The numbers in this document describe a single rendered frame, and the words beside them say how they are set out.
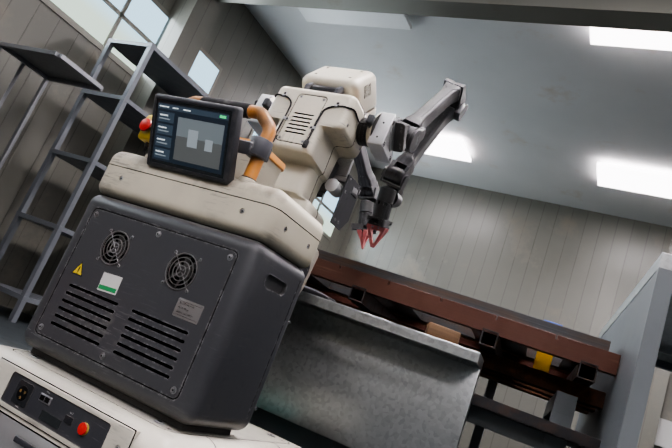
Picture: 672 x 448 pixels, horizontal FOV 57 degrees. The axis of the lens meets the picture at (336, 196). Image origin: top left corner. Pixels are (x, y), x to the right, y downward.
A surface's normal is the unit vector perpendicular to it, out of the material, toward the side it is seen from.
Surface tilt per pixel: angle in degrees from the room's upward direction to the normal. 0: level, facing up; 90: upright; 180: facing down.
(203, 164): 115
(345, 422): 90
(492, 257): 90
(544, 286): 90
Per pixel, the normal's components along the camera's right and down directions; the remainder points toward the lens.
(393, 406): -0.26, -0.36
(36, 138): 0.86, 0.20
